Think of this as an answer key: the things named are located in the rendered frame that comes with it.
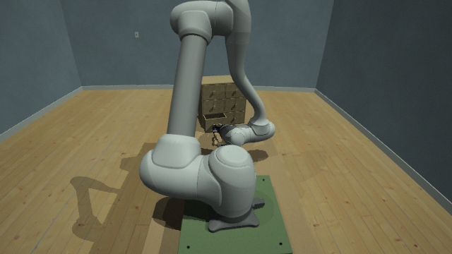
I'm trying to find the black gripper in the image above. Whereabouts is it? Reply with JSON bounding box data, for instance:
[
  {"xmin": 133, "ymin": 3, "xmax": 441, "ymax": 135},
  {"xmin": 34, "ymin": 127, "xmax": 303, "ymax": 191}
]
[{"xmin": 213, "ymin": 123, "xmax": 224, "ymax": 134}]

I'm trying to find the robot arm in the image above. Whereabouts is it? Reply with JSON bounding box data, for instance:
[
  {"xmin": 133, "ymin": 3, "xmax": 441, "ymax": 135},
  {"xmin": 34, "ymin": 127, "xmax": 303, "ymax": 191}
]
[{"xmin": 139, "ymin": 0, "xmax": 275, "ymax": 233}]

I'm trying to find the dark brown wooden chest of drawers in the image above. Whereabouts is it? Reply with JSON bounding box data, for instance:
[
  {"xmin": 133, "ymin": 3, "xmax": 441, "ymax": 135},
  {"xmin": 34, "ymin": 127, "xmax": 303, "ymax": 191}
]
[{"xmin": 198, "ymin": 75, "xmax": 246, "ymax": 128}]

